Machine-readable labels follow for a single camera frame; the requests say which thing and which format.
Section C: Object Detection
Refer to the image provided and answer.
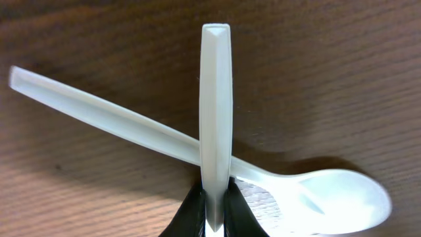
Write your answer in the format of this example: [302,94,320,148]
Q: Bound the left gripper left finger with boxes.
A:
[159,184,206,237]

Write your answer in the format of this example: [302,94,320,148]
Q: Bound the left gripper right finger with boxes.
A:
[224,177,269,237]

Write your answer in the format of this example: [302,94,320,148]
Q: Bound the white plastic spoon crossed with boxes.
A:
[9,66,392,234]

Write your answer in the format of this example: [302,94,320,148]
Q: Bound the white plastic spoon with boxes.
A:
[199,24,233,234]

